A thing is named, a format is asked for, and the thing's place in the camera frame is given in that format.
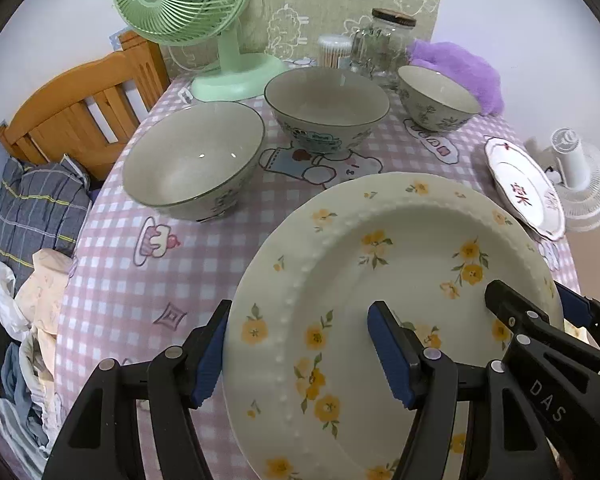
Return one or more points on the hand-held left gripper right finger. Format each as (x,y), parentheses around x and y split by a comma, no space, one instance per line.
(387,355)

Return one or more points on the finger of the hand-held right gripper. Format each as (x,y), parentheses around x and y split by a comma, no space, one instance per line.
(575,307)
(535,350)

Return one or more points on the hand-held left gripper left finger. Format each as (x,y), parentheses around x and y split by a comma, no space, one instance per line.
(207,365)

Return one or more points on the yellow flowered plate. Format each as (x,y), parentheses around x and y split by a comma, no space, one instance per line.
(380,270)

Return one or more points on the white plate with red print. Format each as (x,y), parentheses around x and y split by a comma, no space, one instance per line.
(517,175)

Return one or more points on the large grey floral bowl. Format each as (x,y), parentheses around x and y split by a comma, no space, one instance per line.
(190,160)
(325,100)

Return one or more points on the pink checkered tablecloth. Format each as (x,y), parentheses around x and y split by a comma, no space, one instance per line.
(180,270)

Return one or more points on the white fan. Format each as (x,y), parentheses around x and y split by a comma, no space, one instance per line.
(580,195)

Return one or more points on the cream cloth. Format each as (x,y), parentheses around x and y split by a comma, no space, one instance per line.
(45,290)

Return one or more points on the pile of blue-grey clothes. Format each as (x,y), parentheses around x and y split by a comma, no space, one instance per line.
(25,410)

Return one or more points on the grey plaid blanket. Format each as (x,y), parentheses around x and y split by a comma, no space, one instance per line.
(30,210)

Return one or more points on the small grey floral bowl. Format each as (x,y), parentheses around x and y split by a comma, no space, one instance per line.
(435,90)

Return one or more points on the purple plush cloth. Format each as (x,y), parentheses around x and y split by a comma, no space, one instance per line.
(460,65)

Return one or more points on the wooden chair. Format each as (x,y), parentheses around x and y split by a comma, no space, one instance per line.
(60,110)

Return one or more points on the small glass jar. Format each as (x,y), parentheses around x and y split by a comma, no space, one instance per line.
(362,50)

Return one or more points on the toothpick holder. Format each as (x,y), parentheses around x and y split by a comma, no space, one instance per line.
(334,52)

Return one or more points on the glass jar with dark lid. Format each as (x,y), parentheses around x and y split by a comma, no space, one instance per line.
(390,40)

